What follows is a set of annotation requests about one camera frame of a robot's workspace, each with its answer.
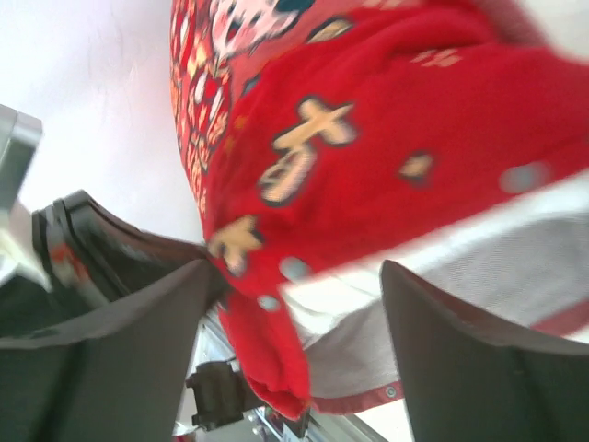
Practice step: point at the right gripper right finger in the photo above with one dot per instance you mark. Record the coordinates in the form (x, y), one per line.
(468, 375)

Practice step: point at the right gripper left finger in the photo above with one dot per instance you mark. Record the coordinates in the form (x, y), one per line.
(114, 374)

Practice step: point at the white pillow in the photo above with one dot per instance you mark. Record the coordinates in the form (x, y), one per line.
(525, 261)

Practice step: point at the red printed pillowcase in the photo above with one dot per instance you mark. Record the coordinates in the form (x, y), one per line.
(319, 137)

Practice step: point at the left aluminium corner post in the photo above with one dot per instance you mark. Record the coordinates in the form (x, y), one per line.
(20, 137)

